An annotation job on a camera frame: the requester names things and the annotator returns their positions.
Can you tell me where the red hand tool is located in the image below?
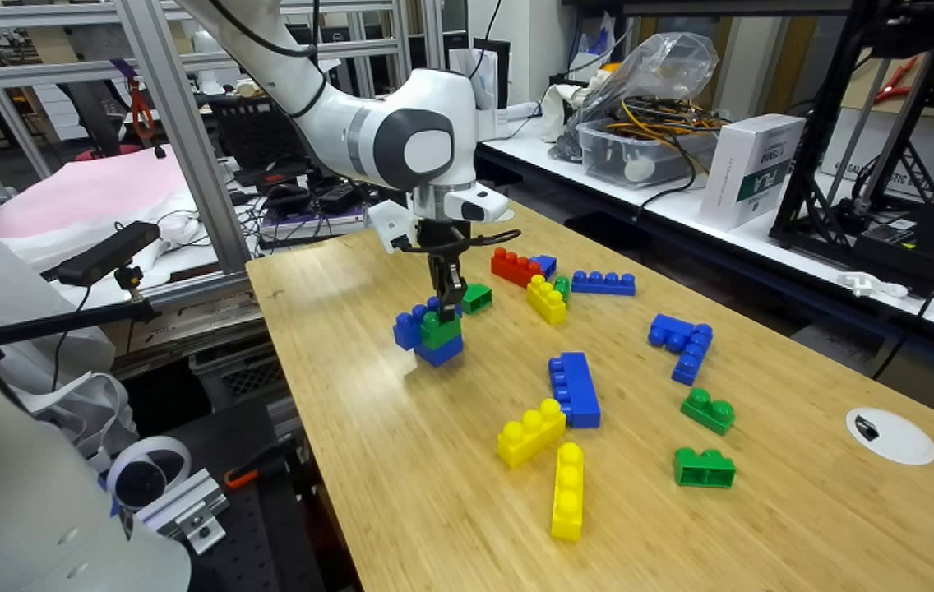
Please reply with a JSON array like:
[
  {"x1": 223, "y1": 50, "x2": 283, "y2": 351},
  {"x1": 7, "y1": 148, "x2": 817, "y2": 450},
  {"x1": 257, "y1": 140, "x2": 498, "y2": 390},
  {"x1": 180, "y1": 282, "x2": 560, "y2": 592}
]
[{"x1": 117, "y1": 61, "x2": 163, "y2": 156}]

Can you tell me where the large blue building block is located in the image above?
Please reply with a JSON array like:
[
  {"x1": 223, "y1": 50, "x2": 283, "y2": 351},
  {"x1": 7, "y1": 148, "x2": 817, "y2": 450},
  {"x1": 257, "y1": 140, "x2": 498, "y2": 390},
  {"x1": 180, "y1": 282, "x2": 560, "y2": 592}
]
[{"x1": 546, "y1": 349, "x2": 606, "y2": 430}]

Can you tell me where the silver metal bracket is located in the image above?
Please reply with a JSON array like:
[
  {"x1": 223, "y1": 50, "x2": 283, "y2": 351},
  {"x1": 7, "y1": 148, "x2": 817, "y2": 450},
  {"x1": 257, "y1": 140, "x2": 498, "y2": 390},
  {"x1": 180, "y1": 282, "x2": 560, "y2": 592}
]
[{"x1": 149, "y1": 470, "x2": 234, "y2": 555}]

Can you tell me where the clear plastic bag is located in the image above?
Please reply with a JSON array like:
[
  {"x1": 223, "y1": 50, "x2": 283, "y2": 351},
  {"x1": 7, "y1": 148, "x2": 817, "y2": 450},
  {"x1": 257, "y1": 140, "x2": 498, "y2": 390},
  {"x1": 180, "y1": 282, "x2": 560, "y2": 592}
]
[{"x1": 551, "y1": 28, "x2": 725, "y2": 143}]

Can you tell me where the white round cable grommet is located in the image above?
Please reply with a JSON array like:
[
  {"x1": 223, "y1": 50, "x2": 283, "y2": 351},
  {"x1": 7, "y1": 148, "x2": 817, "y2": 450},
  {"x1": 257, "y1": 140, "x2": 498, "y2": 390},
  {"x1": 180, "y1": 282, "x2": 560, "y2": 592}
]
[{"x1": 842, "y1": 403, "x2": 934, "y2": 470}]

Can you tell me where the silver aluminium extrusion frame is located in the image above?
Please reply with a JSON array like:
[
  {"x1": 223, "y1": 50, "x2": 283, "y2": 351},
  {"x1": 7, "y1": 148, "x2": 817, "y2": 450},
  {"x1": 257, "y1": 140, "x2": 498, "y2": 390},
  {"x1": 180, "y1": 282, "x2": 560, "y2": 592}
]
[{"x1": 0, "y1": 0, "x2": 462, "y2": 282}]

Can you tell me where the white curved plastic shell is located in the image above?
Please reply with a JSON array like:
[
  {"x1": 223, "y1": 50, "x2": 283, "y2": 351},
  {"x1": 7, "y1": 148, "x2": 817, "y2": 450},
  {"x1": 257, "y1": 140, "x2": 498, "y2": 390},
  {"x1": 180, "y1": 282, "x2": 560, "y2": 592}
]
[{"x1": 0, "y1": 239, "x2": 196, "y2": 592}]

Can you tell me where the white cardboard product box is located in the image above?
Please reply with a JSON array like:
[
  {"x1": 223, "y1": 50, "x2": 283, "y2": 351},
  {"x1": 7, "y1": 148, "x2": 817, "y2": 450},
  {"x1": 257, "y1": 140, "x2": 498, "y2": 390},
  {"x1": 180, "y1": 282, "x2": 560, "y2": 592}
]
[{"x1": 696, "y1": 111, "x2": 810, "y2": 229}]

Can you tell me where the white-topped side bench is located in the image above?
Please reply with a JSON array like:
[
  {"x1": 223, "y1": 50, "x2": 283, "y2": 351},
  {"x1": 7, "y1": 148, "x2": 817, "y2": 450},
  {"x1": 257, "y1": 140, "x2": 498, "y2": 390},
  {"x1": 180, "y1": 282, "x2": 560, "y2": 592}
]
[{"x1": 478, "y1": 117, "x2": 934, "y2": 363}]

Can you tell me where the clear plastic storage bin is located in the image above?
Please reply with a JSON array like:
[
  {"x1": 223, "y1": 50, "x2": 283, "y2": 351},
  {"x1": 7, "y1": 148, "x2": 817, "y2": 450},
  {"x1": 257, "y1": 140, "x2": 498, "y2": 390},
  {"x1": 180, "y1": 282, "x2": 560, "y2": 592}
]
[{"x1": 573, "y1": 115, "x2": 717, "y2": 190}]

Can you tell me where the black camera on stand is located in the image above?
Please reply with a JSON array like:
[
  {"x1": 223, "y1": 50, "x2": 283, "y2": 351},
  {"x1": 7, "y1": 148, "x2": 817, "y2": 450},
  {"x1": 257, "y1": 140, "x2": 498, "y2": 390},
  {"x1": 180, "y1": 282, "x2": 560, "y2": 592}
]
[{"x1": 38, "y1": 221, "x2": 163, "y2": 293}]

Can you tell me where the red building block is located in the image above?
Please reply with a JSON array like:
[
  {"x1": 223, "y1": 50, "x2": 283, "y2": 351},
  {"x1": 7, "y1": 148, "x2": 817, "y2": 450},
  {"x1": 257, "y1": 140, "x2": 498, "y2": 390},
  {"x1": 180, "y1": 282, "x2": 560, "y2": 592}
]
[{"x1": 488, "y1": 247, "x2": 546, "y2": 289}]

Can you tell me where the blue four-stud building block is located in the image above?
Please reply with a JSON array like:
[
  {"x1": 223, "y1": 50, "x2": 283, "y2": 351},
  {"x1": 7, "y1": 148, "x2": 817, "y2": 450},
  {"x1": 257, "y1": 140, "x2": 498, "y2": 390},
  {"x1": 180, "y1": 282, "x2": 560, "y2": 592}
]
[
  {"x1": 568, "y1": 265, "x2": 638, "y2": 300},
  {"x1": 391, "y1": 301, "x2": 433, "y2": 355}
]

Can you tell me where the green two-stud building block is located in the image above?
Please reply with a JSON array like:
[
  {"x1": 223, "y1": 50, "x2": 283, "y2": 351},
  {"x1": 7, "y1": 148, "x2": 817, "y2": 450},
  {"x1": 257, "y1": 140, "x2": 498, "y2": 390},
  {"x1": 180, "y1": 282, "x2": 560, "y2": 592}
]
[{"x1": 418, "y1": 308, "x2": 467, "y2": 355}]

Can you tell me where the black 3D printer frame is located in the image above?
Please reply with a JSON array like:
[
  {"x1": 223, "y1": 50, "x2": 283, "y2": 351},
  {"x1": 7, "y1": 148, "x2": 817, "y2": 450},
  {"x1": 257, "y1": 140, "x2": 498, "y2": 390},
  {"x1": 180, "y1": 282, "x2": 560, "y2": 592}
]
[{"x1": 766, "y1": 0, "x2": 934, "y2": 322}]

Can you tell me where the bundle of yellow cables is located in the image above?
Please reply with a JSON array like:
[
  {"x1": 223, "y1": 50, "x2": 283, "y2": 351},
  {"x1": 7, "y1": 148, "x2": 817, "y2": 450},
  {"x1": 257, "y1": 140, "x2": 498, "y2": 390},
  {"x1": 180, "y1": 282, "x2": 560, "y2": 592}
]
[{"x1": 602, "y1": 95, "x2": 725, "y2": 152}]

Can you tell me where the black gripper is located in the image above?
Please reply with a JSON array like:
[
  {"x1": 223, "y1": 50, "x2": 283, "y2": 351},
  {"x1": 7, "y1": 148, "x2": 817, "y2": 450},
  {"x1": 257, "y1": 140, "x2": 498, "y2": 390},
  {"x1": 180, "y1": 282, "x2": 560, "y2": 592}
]
[{"x1": 411, "y1": 217, "x2": 474, "y2": 322}]

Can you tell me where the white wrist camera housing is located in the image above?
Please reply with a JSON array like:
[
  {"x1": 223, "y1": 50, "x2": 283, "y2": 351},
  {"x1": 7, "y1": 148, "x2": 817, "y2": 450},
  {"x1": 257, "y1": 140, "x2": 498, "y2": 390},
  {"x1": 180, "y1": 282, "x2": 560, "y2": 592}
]
[{"x1": 365, "y1": 196, "x2": 424, "y2": 255}]

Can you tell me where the pink cloth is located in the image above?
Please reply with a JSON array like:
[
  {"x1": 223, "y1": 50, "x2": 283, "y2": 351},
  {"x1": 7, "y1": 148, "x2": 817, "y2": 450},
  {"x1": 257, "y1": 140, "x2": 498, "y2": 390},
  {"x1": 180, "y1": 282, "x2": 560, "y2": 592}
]
[{"x1": 0, "y1": 143, "x2": 202, "y2": 239}]

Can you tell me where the white round roll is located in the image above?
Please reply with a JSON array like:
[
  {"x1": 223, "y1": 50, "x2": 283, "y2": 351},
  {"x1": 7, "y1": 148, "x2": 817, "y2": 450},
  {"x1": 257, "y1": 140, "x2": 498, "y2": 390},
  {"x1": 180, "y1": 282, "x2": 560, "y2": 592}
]
[{"x1": 103, "y1": 433, "x2": 195, "y2": 519}]

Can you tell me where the yellow building block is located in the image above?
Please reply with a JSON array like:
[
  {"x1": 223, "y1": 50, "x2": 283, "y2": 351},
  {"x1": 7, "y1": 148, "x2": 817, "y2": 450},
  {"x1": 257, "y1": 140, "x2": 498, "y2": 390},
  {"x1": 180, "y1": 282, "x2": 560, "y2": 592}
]
[
  {"x1": 523, "y1": 273, "x2": 573, "y2": 327},
  {"x1": 548, "y1": 441, "x2": 588, "y2": 544},
  {"x1": 493, "y1": 394, "x2": 568, "y2": 470}
]

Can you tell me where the black plastic crate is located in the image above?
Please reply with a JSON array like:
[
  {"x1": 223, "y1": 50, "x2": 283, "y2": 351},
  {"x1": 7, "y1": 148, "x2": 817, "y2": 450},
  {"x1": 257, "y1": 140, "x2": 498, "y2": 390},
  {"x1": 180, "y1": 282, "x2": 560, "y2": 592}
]
[{"x1": 207, "y1": 91, "x2": 314, "y2": 168}]

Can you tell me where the short blue building block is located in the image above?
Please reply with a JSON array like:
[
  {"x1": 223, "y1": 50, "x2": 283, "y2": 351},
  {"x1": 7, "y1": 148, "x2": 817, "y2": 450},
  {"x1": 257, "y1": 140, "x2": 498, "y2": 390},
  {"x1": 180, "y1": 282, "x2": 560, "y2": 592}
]
[{"x1": 411, "y1": 335, "x2": 471, "y2": 370}]

